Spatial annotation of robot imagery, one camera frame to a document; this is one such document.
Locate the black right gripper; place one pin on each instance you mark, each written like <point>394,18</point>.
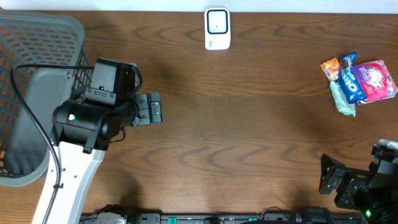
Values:
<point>358,177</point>

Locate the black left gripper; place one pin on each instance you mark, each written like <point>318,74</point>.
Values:
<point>144,109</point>

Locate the teal snack packet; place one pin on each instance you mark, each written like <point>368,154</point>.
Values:
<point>340,100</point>

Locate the blue Oreo cookie pack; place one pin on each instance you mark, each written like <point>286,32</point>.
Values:
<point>347,80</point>

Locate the red purple snack pack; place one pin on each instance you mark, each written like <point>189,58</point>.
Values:
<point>375,80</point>

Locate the orange small snack box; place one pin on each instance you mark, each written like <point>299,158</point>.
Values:
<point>331,69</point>

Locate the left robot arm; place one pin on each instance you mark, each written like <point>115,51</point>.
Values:
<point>64,202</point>

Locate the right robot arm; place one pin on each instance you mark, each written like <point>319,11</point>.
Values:
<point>378,216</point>

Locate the grey plastic shopping basket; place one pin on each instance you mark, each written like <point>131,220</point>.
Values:
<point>44,53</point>

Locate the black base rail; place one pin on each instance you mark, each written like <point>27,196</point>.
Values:
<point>113,214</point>

